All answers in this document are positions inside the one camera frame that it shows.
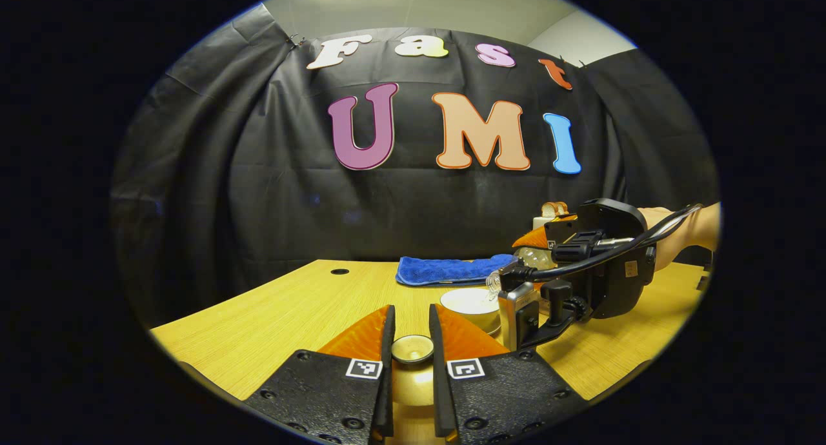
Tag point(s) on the cream teacup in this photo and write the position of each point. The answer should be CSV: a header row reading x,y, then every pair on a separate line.
x,y
471,303

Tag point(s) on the black backdrop cloth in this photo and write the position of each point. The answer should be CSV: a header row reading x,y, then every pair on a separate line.
x,y
258,193

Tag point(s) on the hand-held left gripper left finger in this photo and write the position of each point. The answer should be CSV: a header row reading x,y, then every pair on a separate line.
x,y
386,400

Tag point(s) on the white toaster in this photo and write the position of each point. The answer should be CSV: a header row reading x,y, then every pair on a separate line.
x,y
541,222

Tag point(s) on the cream teacup lid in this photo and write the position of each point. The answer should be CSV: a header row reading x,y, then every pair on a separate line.
x,y
413,349

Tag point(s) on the blue towel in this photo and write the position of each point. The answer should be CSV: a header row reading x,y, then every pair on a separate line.
x,y
445,269

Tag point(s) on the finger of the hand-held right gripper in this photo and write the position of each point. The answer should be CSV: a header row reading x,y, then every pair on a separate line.
x,y
532,238

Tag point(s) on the clear water bottle orange label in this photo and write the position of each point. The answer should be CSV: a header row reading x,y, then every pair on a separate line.
x,y
532,258

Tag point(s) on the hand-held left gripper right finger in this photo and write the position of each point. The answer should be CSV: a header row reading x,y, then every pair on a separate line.
x,y
442,400

